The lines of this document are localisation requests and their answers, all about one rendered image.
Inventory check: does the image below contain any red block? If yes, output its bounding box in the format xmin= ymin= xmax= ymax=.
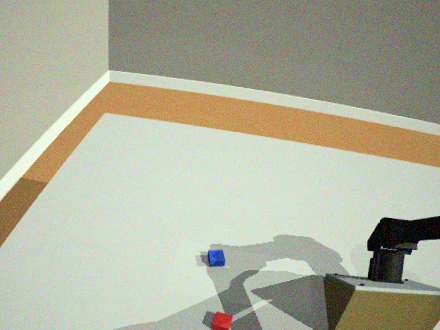
xmin=212 ymin=312 xmax=232 ymax=330

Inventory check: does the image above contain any blue block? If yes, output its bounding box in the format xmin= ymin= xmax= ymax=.
xmin=208 ymin=250 xmax=225 ymax=267

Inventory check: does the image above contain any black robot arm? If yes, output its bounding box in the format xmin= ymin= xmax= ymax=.
xmin=367 ymin=216 xmax=440 ymax=284

